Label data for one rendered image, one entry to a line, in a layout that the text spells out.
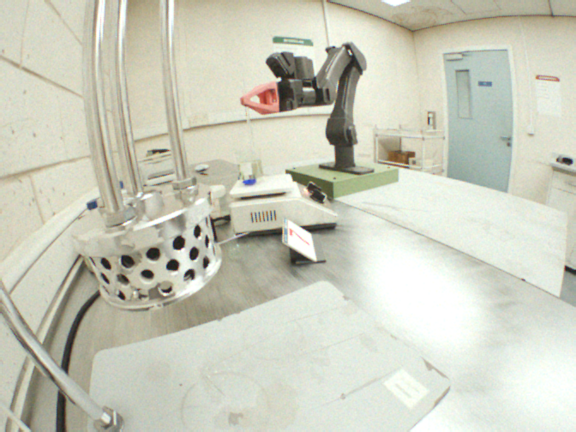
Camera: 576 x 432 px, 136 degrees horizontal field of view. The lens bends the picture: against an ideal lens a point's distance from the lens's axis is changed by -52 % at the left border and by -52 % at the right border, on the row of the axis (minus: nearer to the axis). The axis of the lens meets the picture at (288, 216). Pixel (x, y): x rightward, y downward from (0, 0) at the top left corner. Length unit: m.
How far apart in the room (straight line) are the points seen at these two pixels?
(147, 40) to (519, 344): 2.26
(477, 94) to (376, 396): 3.21
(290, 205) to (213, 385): 0.32
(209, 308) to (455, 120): 3.29
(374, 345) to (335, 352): 0.04
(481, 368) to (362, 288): 0.17
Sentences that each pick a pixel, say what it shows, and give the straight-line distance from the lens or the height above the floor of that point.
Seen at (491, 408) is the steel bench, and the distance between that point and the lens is 0.25.
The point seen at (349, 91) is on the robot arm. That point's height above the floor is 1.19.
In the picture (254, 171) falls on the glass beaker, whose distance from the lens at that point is 0.46.
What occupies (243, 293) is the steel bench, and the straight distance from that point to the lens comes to 0.32.
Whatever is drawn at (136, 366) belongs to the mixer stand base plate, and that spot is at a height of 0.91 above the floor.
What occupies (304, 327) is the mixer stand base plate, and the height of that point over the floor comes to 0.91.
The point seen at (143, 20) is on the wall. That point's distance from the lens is 2.22.
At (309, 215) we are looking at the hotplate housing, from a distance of 0.44.
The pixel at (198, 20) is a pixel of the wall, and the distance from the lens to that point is 2.20.
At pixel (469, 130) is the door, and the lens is 3.30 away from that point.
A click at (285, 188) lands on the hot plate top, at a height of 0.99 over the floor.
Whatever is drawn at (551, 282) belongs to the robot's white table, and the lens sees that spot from 0.44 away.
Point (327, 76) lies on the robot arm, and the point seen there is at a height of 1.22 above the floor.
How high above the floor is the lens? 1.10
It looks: 21 degrees down
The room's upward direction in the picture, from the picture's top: 6 degrees counter-clockwise
